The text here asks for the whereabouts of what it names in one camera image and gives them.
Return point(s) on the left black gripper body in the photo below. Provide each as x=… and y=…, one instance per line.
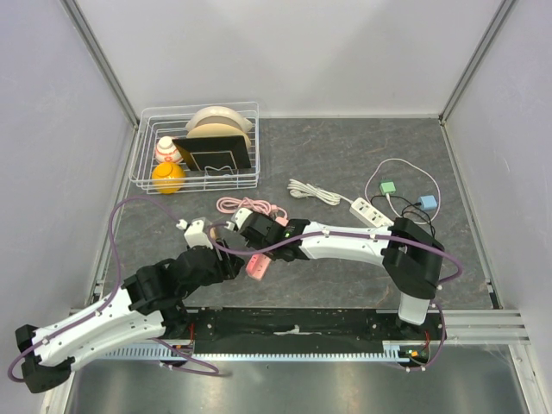
x=222, y=271

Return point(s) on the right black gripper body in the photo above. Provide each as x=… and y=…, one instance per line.
x=271, y=253

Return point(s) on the pink power strip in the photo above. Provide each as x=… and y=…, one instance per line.
x=258, y=264

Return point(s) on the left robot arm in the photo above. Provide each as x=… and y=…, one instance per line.
x=148, y=305

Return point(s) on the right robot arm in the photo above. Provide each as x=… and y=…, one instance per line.
x=410, y=255

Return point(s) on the green plug adapter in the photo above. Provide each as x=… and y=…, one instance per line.
x=387, y=187

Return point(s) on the blue plug adapter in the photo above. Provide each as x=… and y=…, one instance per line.
x=428, y=202

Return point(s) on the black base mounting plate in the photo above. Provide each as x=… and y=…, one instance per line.
x=203, y=324

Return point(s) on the white power strip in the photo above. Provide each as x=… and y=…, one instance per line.
x=368, y=214

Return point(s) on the yellow round bowl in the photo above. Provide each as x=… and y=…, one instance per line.
x=168, y=178

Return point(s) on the black square tray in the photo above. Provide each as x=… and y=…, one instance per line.
x=214, y=152

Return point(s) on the white orange patterned cup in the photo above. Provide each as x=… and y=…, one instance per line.
x=166, y=151

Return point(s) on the beige round plate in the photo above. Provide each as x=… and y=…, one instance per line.
x=218, y=130

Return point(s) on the white wire dish rack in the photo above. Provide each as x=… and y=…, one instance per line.
x=156, y=122

